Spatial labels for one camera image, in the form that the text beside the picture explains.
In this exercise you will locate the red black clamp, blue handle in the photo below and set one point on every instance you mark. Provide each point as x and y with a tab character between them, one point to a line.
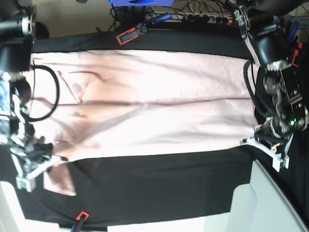
141	28

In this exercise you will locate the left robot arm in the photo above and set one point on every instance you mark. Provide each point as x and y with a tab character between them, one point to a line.
274	50

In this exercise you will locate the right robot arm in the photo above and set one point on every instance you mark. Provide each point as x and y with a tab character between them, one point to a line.
17	35

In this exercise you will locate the black table cloth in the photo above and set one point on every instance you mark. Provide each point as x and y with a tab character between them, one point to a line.
173	192

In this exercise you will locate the pink T-shirt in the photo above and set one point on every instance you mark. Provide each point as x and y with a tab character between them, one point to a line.
116	103

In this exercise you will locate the red clamp edge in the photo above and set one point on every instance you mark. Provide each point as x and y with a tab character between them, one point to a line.
297	54
79	221

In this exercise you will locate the red clamp front edge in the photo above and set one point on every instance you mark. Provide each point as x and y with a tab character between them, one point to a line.
79	221

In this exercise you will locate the blue plastic box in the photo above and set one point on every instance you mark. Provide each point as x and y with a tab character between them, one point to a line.
141	2

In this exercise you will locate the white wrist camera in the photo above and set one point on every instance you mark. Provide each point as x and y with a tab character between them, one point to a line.
278	164
28	184

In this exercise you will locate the black power strip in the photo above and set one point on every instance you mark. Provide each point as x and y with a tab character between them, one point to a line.
208	19

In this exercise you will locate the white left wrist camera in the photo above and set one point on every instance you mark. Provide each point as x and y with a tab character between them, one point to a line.
278	164

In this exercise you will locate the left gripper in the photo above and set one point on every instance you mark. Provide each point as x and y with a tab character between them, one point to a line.
273	138

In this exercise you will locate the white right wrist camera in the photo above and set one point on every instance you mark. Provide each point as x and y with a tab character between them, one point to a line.
28	184

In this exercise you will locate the red clamp right edge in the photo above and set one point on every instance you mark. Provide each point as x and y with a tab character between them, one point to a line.
297	54

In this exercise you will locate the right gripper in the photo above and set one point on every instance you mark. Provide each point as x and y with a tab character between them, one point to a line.
35	158

